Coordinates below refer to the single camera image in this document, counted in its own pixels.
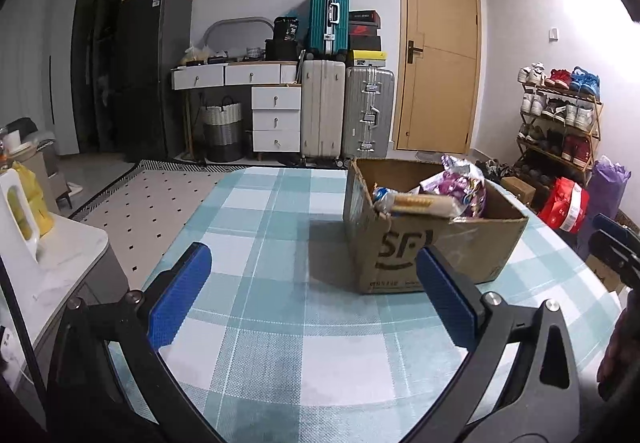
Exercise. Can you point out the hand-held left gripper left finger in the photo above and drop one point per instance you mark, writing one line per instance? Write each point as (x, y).
(180, 298)

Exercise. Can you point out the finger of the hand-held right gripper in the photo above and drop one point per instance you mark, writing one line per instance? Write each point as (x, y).
(617, 260)
(615, 229)

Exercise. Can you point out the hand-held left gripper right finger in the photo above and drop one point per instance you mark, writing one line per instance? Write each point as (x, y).
(445, 298)

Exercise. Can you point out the large printed cardboard box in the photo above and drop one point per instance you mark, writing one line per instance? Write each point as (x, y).
(465, 248)

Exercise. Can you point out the beige cracker packet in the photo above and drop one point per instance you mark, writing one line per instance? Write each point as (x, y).
(425, 205)

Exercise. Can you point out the blue cookie packet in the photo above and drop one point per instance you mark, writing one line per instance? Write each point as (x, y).
(382, 199)

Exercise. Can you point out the person's right hand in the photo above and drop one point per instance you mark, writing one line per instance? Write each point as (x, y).
(625, 348)

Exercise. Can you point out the open-flap cardboard box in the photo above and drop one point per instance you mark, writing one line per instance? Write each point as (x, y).
(602, 273)

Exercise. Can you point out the purple bag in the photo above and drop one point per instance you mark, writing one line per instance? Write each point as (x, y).
(607, 193)

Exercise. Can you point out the red printed bag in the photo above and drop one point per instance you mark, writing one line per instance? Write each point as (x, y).
(565, 205)

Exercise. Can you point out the metal shoe rack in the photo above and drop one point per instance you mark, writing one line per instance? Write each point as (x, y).
(595, 143)

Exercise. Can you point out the white black-dotted rug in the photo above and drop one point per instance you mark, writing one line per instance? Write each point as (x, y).
(150, 208)

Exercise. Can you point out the small brown cardboard box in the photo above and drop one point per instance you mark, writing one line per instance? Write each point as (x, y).
(517, 190)

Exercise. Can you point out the white side cabinet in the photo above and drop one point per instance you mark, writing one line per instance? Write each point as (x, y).
(70, 263)

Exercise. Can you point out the group of assorted shoes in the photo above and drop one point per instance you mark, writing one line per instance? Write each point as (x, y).
(570, 115)

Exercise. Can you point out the black floor shoes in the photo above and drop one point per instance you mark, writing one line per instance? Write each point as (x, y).
(492, 170)

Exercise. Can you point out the grey door mat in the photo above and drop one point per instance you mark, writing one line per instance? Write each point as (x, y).
(430, 155)

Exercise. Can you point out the white stool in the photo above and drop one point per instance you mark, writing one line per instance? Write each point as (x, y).
(71, 189)

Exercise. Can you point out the grey white laundry basket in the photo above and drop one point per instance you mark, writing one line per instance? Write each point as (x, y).
(222, 133)

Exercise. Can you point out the yellow plastic bag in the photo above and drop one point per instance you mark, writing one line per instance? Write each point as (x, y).
(35, 195)

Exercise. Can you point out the white electric kettle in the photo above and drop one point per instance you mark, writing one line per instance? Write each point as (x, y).
(15, 213)

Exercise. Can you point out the wooden door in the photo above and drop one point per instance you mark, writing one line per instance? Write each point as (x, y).
(440, 98)

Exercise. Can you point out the white drawer dresser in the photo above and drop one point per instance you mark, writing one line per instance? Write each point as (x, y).
(275, 120)

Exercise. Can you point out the silver suitcase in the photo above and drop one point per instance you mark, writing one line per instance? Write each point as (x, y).
(369, 110)

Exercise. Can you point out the grey refrigerator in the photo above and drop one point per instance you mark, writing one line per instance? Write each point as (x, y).
(150, 78)

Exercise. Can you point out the cream suitcase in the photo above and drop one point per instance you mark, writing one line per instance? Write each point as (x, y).
(322, 108)

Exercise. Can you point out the clear plastic bag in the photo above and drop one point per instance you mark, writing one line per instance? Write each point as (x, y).
(195, 55)

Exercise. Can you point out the black tall cabinet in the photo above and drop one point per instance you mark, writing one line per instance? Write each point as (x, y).
(97, 63)

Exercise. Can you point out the yellow black shoe box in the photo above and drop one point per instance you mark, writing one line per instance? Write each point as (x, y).
(366, 59)

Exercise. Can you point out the black storage box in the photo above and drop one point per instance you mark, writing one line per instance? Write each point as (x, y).
(282, 50)

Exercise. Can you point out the grey arched mirror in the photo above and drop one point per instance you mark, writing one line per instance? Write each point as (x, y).
(225, 30)

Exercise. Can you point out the red black shoe box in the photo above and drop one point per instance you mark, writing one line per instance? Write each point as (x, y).
(365, 30)

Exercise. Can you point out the teal suitcase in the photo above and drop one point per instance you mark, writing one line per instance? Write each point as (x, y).
(327, 15)

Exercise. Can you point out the white light switch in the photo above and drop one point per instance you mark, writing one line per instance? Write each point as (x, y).
(553, 34)

